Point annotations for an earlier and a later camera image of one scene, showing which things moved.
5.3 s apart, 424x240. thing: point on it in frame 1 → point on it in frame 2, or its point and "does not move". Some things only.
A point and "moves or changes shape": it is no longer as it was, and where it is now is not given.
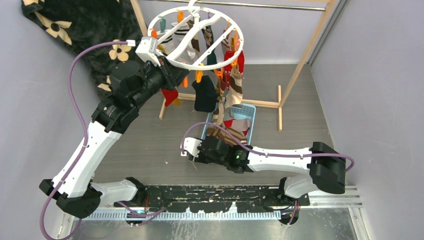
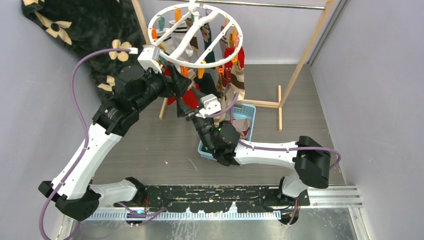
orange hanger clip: (185, 82) moves or changes shape
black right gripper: (199, 158) → (182, 110)
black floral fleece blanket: (77, 24) does not move
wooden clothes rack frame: (330, 7) does not move
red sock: (228, 124) → (190, 98)
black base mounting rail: (215, 198) does not move
